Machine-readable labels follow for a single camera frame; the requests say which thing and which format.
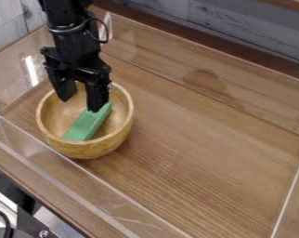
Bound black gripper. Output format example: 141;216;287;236
41;27;112;112

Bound black cable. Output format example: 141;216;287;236
0;207;13;238

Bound clear acrylic barrier wall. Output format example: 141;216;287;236
0;16;299;238

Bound green rectangular block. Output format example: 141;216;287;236
61;102;113;141

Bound black metal table bracket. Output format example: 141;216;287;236
13;207;60;238

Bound brown wooden bowl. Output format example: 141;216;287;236
36;83;135;160

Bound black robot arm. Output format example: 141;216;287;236
39;0;112;112

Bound clear acrylic corner bracket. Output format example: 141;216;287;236
99;12;113;44

